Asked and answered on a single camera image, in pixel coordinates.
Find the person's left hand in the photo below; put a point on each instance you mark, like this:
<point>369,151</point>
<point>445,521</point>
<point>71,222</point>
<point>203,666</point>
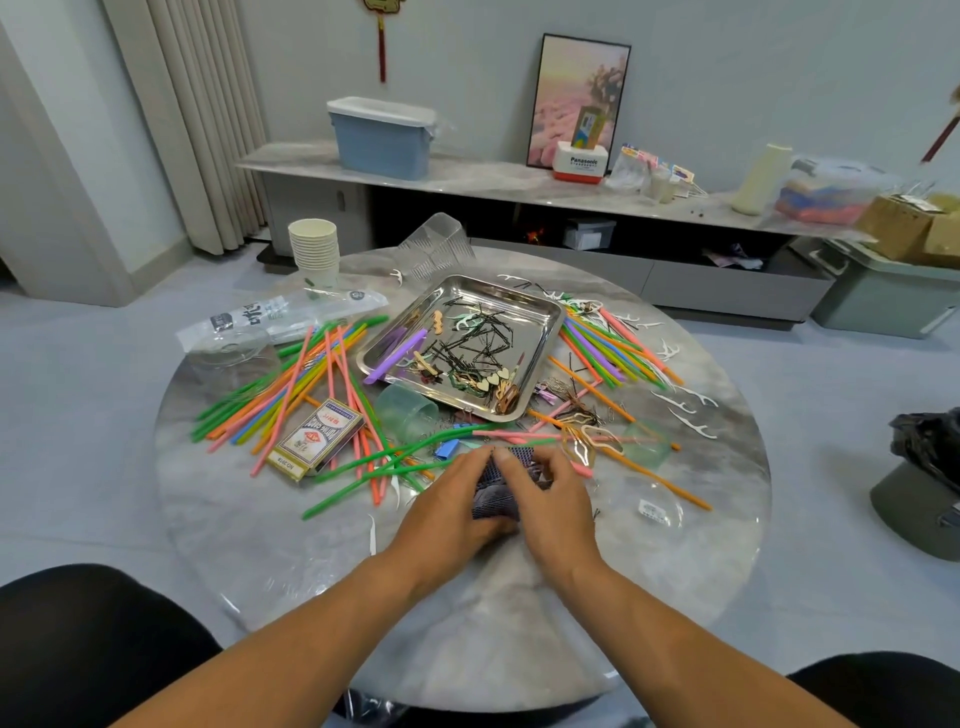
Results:
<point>443,525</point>

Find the person's right hand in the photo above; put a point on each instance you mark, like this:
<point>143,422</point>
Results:
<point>563,525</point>

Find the pile of playing cards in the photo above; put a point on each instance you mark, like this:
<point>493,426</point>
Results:
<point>503,488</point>

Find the colourful matchbox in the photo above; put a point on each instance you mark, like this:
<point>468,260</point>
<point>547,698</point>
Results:
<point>315,440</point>

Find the pile of floss picks and clips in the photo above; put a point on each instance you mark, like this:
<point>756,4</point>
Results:
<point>465,360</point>

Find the pile of colourful straws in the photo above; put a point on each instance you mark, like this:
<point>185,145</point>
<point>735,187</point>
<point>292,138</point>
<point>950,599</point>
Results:
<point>285,383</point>

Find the metal tray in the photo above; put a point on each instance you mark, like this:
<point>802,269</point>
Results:
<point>450,293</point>

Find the group of white paper cups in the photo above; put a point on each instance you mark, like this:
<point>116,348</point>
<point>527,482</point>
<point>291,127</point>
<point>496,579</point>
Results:
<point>314,248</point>

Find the person's left forearm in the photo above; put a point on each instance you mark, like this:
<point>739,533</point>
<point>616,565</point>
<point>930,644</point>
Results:
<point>270,668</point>

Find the person's right forearm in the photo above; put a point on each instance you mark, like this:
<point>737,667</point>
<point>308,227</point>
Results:
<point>690,660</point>

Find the translucent green plastic cup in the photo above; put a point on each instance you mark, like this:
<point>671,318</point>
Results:
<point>413,428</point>

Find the white floss pick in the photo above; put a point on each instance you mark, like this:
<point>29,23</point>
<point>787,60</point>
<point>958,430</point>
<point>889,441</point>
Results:
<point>398,275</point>
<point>693,428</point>
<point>372,533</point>
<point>675,399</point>

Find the clear printed plastic bag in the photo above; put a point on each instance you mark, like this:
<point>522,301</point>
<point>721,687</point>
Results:
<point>270,320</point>

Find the clear ribbed organizer box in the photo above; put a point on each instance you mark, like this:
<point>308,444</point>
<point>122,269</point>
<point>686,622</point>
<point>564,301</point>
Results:
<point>435,248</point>

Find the white box in cabinet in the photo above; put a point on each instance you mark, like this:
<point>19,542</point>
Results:
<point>590,236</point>

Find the loose papers in cabinet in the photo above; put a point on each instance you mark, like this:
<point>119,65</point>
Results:
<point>732,260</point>

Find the grey cabinet with marble top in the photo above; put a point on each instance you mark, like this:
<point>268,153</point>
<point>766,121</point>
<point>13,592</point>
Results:
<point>465,177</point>

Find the clear bag of snacks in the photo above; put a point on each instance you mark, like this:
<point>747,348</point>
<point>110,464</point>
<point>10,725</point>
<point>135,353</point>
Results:
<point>630,171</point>

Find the white and red small box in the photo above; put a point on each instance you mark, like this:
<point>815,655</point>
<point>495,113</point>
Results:
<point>579,164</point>

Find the trash bin with black bag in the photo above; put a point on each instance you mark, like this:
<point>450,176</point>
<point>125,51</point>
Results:
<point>923,488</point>

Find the colourful small packet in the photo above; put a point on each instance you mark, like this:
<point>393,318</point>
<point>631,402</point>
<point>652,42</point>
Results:
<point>683,174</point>

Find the blue storage box white lid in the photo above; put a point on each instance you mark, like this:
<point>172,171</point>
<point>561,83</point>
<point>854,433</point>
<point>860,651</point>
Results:
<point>383,138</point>

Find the grey green storage bin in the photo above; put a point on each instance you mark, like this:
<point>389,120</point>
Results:
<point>885,297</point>

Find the cream paper roll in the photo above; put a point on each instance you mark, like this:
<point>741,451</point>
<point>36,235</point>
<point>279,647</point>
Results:
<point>762,180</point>

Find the small colourful box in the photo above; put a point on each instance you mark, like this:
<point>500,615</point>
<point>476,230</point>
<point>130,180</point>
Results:
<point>588,126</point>

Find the clear storage box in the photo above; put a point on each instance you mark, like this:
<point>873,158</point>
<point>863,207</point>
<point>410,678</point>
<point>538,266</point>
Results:
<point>833,195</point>

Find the framed pink picture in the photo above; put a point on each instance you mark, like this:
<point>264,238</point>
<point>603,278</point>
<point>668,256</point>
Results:
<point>558,90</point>

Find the cardboard box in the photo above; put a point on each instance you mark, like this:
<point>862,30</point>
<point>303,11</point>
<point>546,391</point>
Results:
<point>908,228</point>

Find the beige curtain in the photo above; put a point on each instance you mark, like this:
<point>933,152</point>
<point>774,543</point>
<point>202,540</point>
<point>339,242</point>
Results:
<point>188,120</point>

